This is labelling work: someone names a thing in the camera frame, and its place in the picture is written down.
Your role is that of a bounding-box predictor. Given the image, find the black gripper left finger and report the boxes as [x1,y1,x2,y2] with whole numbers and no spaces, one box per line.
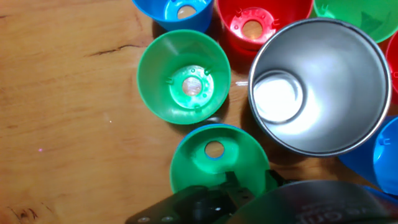
[125,170,256,224]

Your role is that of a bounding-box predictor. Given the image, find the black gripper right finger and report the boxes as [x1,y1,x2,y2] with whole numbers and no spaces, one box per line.
[266,169,290,185]

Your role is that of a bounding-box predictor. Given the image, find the green plastic cup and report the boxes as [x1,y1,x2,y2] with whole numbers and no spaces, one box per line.
[136,29,232,126]
[169,126,271,200]
[313,0,398,44]

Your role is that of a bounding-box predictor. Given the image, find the stainless steel cup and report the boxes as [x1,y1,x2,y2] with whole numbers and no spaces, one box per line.
[248,17,392,157]

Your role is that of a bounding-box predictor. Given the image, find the red plastic cup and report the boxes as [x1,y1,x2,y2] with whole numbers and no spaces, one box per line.
[385,30,398,105]
[216,0,314,58]

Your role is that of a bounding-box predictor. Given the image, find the varnished wooden board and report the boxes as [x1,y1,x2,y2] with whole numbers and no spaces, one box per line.
[0,0,398,224]

